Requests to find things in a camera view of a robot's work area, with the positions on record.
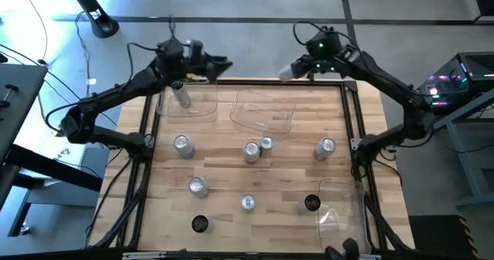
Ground black crate hazard stripes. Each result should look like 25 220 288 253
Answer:
408 214 482 260

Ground black floor cable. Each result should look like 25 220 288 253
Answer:
73 11 93 99

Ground grey desk top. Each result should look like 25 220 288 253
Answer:
0 62 48 164

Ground red and white soda can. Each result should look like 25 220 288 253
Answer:
242 141 262 165
312 137 337 163

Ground white printed box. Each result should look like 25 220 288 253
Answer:
15 134 90 180

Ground blue and white soda can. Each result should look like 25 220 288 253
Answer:
188 176 211 199
173 134 196 160

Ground black stand base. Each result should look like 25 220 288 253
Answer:
63 0 120 39

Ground black desk leg frame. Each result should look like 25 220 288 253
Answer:
0 143 104 238

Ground grey metal stand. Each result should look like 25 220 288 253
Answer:
434 88 494 209

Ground computer with coloured lights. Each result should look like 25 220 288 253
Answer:
412 51 494 110

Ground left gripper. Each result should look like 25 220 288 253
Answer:
156 39 234 85

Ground dark unidentified object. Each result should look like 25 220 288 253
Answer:
326 237 360 260

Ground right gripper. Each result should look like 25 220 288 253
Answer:
291 27 347 79

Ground clear plastic bin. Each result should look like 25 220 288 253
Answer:
229 88 297 137
155 83 220 124
315 177 373 256

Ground black aluminium table frame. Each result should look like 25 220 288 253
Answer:
84 67 416 260

